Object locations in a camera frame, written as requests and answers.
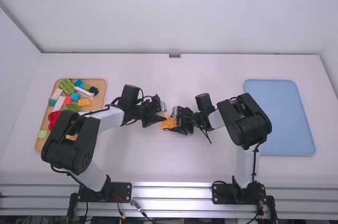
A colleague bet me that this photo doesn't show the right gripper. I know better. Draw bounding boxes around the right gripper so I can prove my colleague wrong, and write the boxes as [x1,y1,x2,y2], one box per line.
[169,106,196,136]

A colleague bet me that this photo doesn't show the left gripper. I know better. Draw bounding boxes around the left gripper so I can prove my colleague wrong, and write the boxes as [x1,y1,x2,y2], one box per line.
[139,94,168,129]

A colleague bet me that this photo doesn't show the yellow toy car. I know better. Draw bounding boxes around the yellow toy car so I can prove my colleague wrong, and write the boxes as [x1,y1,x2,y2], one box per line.
[160,115,178,131]

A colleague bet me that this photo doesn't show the silver rails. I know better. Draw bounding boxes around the silver rails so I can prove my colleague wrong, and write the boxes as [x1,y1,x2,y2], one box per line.
[0,181,338,218]

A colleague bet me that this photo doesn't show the tan tray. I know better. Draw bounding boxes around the tan tray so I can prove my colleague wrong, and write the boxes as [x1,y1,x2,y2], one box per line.
[34,77,108,153]

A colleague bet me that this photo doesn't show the long white toy brick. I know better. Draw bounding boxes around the long white toy brick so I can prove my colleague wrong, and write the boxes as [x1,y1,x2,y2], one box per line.
[74,86,95,100]

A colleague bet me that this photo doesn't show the green windshield toy brick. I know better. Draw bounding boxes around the green windshield toy brick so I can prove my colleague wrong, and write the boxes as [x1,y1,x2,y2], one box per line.
[64,103,81,113]

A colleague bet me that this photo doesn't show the blue mat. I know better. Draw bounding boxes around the blue mat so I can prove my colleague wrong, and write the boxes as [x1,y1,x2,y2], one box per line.
[242,78,317,157]

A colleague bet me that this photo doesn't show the pale grey toy brick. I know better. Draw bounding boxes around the pale grey toy brick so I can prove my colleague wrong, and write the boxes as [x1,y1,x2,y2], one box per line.
[52,96,66,113]

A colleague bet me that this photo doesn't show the red toy brick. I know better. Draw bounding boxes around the red toy brick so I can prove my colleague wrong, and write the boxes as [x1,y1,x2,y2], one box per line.
[47,110,62,129]

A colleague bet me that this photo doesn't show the black cable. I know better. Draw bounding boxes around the black cable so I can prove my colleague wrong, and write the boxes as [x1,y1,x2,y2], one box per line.
[196,126,213,145]
[107,96,125,111]

